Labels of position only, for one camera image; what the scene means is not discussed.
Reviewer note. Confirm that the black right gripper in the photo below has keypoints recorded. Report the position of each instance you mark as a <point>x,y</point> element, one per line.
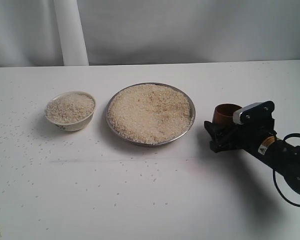
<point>260,140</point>

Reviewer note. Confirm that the brown wooden cup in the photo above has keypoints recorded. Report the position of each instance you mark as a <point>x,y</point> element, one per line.
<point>223,114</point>

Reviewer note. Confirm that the round steel rice tray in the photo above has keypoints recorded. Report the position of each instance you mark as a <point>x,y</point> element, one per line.
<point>150,114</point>

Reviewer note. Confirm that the white floral ceramic bowl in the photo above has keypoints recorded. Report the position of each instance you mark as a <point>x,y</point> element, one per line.
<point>71,111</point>

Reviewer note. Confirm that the white backdrop curtain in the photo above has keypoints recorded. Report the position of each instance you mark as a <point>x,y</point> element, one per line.
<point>37,33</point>

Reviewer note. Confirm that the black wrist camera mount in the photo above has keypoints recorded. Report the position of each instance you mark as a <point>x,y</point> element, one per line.
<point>254,112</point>

